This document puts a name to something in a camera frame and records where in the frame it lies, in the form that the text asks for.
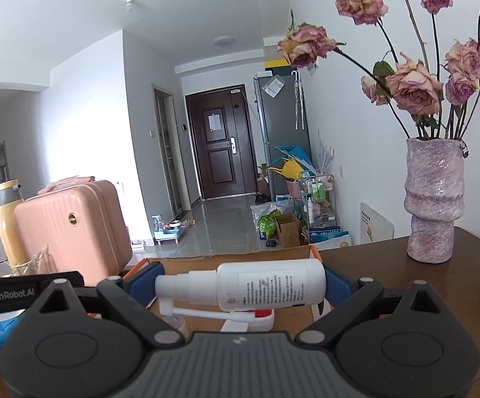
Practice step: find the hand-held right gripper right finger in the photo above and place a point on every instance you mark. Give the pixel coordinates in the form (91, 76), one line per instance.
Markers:
(339, 287)

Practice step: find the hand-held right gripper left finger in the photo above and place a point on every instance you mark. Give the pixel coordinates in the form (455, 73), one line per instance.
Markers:
(140, 284)

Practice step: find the red cardboard box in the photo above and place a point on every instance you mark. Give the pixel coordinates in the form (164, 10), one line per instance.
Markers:
(294, 319)

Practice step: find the white spray bottle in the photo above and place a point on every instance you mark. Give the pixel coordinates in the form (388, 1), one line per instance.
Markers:
(265, 284)

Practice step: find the red and white lint brush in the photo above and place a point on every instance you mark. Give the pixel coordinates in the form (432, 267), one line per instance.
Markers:
(260, 324)

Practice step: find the clear glass jug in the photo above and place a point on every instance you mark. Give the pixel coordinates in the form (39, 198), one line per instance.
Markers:
(33, 263)

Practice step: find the blue and white carton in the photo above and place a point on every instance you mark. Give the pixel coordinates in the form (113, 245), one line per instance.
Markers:
(329, 238)

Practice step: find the blue pet water fountain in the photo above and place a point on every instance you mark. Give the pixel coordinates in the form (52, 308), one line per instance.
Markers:
(167, 232)

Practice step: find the white board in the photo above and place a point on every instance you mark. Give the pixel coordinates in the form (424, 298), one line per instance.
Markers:
(376, 226)

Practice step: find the yellow thermos jug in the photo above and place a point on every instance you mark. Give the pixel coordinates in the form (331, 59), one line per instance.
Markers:
(6, 224)

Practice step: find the brown cardboard box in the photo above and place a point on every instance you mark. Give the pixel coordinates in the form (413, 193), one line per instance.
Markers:
(287, 232)

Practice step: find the metal storage cart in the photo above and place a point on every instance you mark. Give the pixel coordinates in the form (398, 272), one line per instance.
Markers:
(318, 203)

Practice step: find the pink suitcase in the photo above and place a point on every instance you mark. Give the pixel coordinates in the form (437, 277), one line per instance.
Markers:
(78, 224)

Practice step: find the green snack bag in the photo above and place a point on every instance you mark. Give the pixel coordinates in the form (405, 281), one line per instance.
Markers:
(269, 224)

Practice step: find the pink bucket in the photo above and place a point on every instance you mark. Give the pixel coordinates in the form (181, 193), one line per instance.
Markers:
(294, 187)

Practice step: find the black shoes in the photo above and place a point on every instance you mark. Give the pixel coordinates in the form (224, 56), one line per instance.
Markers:
(263, 199)

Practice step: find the yellow plastic object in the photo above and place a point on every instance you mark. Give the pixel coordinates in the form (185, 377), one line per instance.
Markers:
(292, 170)

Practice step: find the purple textured vase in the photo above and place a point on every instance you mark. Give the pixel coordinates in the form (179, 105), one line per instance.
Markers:
(432, 199)

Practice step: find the sliding glass door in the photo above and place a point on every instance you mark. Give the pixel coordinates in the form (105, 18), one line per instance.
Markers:
(167, 153)

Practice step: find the pale purple dried stems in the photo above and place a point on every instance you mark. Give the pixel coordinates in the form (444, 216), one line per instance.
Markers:
(326, 153)

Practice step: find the dark brown entrance door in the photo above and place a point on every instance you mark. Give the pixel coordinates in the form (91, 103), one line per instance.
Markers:
(219, 149)

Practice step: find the grey refrigerator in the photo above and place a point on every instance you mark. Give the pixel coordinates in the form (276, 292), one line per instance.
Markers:
(281, 124)

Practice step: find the clear folded umbrella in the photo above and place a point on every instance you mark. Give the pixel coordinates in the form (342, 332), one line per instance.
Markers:
(299, 99)

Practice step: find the clear plastic bag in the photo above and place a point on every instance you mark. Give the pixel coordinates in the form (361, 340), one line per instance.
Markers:
(273, 87)

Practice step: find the bunch of dried pink roses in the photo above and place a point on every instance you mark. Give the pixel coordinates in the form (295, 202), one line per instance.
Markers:
(414, 87)

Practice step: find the yellow and black box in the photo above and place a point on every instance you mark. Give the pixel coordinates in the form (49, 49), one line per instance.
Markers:
(277, 63)

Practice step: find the round ceiling lamp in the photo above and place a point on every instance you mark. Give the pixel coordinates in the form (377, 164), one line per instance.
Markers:
(224, 41)

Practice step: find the ceiling sprinkler head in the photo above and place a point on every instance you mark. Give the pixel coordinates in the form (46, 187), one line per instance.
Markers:
(130, 3)

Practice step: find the blue plastic frame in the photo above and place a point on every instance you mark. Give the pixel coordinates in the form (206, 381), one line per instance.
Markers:
(296, 153)

